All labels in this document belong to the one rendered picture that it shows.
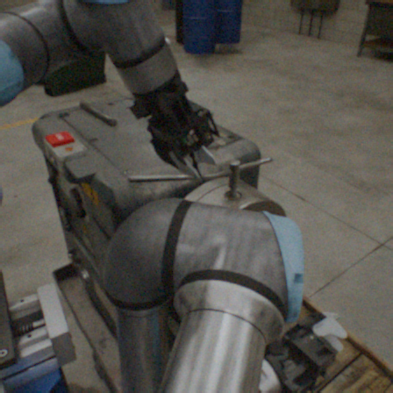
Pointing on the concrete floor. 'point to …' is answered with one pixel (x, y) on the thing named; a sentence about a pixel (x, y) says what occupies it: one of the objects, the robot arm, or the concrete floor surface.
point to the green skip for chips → (76, 75)
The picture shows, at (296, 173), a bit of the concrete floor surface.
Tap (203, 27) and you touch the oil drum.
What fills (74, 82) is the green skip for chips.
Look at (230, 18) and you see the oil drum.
